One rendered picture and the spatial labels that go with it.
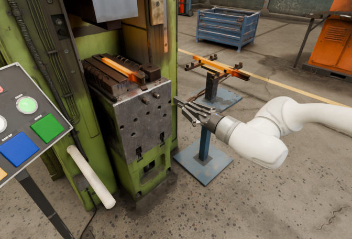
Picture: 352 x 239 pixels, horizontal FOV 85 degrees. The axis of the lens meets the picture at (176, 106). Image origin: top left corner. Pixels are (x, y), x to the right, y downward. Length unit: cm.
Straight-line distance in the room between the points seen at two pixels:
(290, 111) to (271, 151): 15
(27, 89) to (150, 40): 71
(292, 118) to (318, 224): 126
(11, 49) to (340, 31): 389
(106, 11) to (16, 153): 59
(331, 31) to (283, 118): 338
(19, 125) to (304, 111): 85
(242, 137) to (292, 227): 121
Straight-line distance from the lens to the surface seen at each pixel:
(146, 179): 157
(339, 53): 405
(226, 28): 460
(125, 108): 101
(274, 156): 61
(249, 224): 165
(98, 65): 124
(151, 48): 125
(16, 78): 80
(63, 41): 102
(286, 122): 68
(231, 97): 149
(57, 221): 122
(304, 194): 196
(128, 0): 96
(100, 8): 90
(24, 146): 75
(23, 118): 77
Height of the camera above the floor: 144
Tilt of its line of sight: 35 degrees down
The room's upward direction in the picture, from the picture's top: straight up
